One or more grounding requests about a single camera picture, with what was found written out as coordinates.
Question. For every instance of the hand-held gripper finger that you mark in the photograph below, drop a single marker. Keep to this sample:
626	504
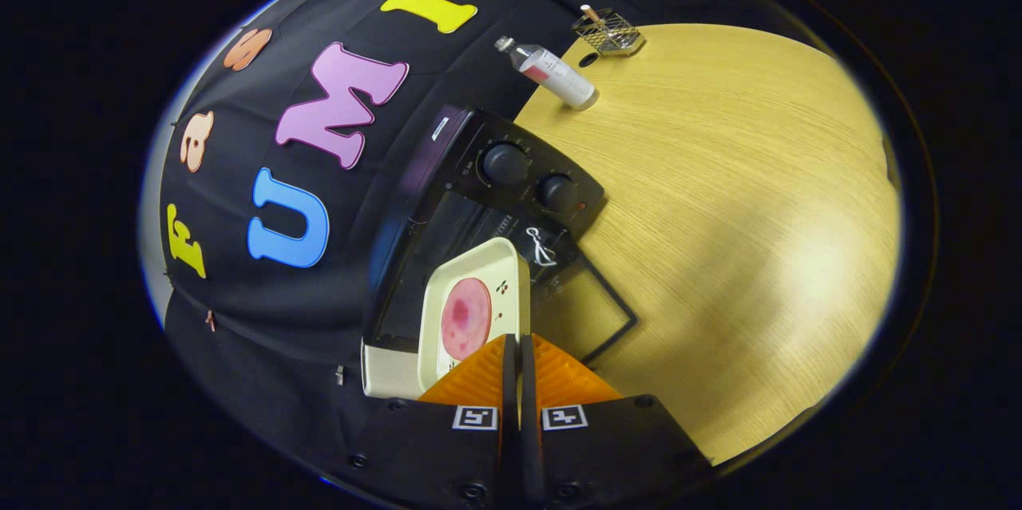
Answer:
528	390
509	382

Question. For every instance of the pink ham slice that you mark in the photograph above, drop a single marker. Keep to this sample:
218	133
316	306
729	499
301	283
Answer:
465	318

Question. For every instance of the cream square food tray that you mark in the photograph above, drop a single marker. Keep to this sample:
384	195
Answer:
479	261

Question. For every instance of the black toaster oven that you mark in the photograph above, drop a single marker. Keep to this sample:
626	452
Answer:
471	151

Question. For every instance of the white bread toaster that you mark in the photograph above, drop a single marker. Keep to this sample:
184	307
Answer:
387	370

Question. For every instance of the clear plastic bottle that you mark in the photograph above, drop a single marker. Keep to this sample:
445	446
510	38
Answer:
551	71

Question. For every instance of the wooden stick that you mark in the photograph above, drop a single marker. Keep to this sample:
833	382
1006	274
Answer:
592	13

